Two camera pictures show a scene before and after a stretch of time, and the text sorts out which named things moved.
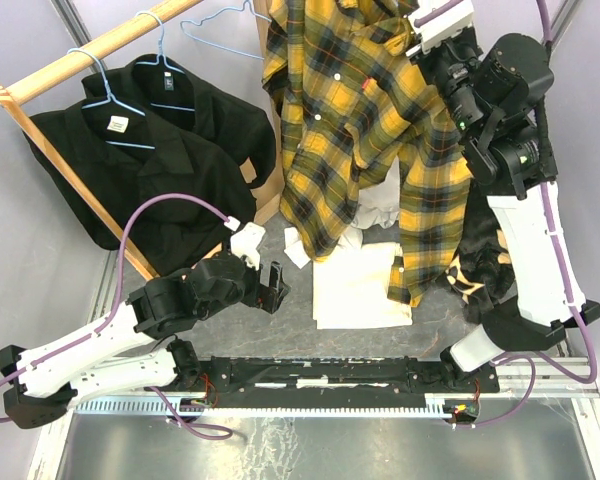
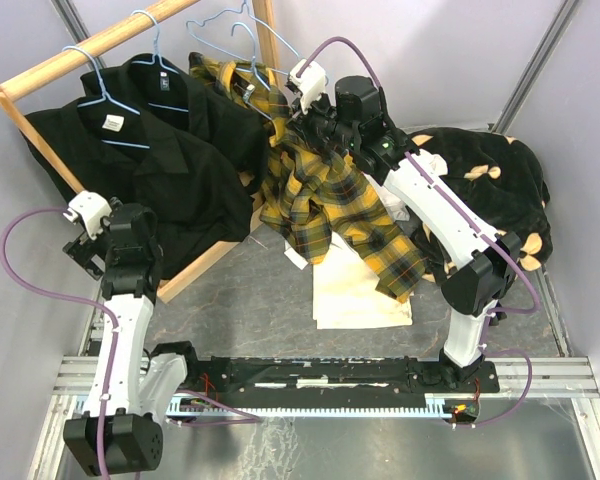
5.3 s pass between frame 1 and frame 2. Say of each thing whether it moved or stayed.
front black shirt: stayed
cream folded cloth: stayed
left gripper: moved
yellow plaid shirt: moved
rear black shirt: stayed
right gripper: moved
